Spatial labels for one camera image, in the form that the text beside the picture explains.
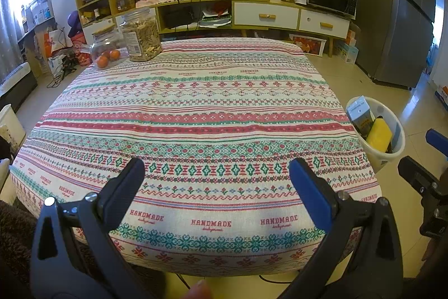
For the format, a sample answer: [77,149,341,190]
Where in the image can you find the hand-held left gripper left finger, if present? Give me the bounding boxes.
[31,157,165,299]

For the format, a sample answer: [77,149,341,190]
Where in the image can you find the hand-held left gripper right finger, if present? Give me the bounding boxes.
[280,158,405,299]

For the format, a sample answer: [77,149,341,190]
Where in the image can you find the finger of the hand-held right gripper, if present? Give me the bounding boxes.
[398,156,448,202]
[426,129,448,157]

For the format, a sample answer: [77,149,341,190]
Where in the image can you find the white plastic bin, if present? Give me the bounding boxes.
[345,96,406,174]

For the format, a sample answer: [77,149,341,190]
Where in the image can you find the yellow sponge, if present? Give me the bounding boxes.
[366,119,393,153]

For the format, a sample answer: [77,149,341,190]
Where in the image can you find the light blue brown carton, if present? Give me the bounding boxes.
[350,100,375,137]

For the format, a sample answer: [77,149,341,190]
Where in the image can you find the person's left hand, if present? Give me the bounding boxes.
[185,280,213,299]

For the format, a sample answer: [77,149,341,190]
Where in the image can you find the printed floor box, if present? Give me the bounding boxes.
[434,85,448,111]

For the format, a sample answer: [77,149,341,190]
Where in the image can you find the white chair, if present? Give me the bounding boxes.
[0,103,27,153]

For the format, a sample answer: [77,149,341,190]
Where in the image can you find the cardboard boxes on floor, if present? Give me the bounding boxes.
[332,29,360,63]

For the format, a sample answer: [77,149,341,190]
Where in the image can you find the grey refrigerator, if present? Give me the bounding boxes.
[351,0,437,90]

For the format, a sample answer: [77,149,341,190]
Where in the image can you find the glass jar with wooden lid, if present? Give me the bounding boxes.
[89,23,123,70]

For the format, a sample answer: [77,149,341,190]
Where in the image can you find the clear plastic snack jar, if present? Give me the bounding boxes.
[119,6,162,62]

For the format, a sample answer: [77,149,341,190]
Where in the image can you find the red framed picture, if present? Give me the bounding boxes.
[289,33,328,56]

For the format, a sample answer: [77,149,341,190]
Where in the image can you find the dark bench with white cushion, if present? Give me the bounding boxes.
[0,61,39,111]

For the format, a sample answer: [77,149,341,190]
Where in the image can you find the orange white paper bag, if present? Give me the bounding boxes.
[43,27,73,59]

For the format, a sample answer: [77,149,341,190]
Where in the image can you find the white cabinet drawer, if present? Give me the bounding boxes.
[82,18,116,38]
[299,9,351,39]
[233,1,300,30]

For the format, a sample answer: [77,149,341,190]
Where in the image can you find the purple ball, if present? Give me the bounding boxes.
[68,10,83,38]

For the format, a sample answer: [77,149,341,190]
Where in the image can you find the black electronics box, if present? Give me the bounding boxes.
[164,6,197,30]

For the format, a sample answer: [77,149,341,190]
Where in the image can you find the stack of papers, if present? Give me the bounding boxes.
[199,3,232,28]

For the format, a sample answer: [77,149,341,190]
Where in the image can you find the side shelf with boxes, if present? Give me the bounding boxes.
[19,0,59,41]

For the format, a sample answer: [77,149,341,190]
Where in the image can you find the black floor cables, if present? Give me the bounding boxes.
[46,53,78,88]

